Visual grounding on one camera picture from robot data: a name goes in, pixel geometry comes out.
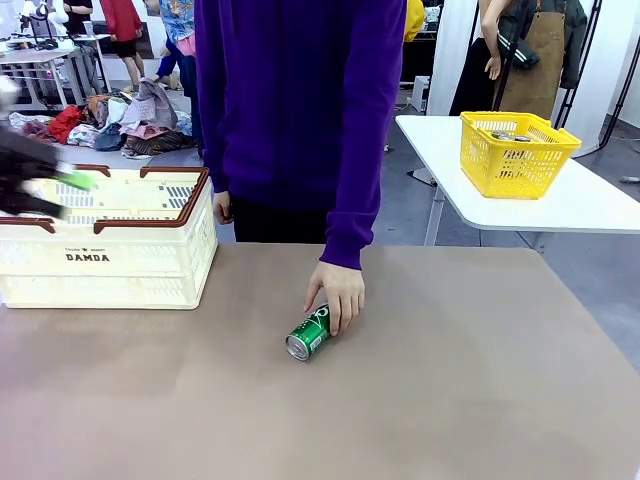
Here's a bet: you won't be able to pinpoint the person's left forearm purple sleeve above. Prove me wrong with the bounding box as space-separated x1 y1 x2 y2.
318 129 396 272

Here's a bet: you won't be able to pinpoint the white patterned cloth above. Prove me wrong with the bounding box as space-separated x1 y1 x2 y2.
66 123 101 149

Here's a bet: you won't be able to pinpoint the white floor box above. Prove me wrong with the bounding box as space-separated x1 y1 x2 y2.
412 74 432 115

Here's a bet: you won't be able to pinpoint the black stand pole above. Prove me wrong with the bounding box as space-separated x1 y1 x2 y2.
552 0 601 129
597 0 640 150

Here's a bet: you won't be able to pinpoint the red cloth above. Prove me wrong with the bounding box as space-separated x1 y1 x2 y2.
47 103 86 145

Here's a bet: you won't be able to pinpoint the person's right hand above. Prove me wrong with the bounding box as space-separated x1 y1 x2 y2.
212 191 235 225

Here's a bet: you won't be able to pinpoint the bystander in black shirt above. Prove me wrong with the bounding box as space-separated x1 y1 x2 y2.
62 0 95 37

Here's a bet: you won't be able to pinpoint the white side table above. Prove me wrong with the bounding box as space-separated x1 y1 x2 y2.
394 114 640 246

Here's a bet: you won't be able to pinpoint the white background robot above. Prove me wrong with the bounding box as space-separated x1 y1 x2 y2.
19 0 76 51

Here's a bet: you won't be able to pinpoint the bystander in yellow top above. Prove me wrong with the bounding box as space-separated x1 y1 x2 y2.
403 0 426 44

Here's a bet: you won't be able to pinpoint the grey background table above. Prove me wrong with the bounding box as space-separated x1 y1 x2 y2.
0 47 109 111

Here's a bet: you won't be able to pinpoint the brown leather apron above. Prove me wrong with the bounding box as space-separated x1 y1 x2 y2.
492 0 569 121

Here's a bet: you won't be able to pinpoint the yellow plastic basket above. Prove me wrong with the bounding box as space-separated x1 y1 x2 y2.
458 110 583 200

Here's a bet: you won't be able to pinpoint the cream shopping basket brown handles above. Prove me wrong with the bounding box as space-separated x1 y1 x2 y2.
0 163 220 310

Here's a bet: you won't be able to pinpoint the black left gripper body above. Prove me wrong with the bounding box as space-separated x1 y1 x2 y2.
0 124 66 217

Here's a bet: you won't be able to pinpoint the person's left hand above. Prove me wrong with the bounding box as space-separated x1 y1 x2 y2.
303 259 366 337

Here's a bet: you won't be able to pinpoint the white curved backdrop panel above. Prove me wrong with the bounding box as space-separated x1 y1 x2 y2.
426 0 624 151

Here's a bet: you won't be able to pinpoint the purple sweater torso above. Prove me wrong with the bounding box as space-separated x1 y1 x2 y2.
193 0 407 211

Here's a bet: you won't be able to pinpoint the dark grey jacket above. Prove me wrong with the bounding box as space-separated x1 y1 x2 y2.
497 0 589 90

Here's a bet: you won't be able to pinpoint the lilac grey cloth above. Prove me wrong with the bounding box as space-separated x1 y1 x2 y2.
118 78 180 137

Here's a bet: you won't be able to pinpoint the orange brown cloth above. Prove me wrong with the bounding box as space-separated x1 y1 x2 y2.
82 93 114 126

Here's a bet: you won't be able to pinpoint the maroon patterned cloth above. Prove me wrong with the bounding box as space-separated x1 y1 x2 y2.
19 118 61 146

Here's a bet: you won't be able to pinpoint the bystander in red shirt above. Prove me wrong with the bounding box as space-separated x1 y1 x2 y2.
98 0 147 95

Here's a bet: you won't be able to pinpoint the person's right forearm purple sleeve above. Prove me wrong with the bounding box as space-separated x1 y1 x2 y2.
198 99 232 194

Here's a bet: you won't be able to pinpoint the green Chilsung cider can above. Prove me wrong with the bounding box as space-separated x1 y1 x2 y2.
285 302 334 362

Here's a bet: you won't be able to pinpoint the black hanging garment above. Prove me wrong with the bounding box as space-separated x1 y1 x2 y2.
448 37 501 117

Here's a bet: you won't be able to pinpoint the bystander in blue patterned shirt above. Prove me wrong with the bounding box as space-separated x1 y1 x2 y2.
152 0 205 160

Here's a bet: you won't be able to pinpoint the blue denim cloth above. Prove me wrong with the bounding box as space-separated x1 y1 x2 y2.
93 122 125 152

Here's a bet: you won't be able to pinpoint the brown plaid cloth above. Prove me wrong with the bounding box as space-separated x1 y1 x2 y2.
121 129 197 160

